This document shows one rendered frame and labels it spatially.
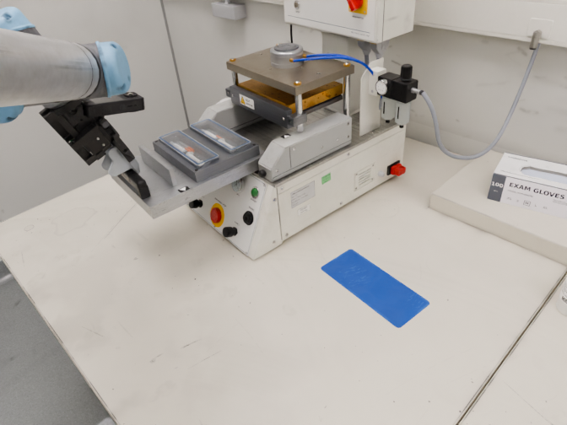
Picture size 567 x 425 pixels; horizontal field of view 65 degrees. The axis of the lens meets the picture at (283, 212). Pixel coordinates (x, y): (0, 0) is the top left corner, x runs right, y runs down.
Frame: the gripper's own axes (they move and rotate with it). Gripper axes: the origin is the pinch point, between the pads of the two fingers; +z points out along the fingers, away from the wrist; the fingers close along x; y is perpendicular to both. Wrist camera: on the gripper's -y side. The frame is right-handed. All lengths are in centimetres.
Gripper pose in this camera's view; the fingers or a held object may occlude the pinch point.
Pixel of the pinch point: (137, 165)
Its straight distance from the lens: 99.3
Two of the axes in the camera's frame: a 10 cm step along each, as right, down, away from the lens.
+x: 6.3, 4.3, -6.5
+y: -7.0, 6.7, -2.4
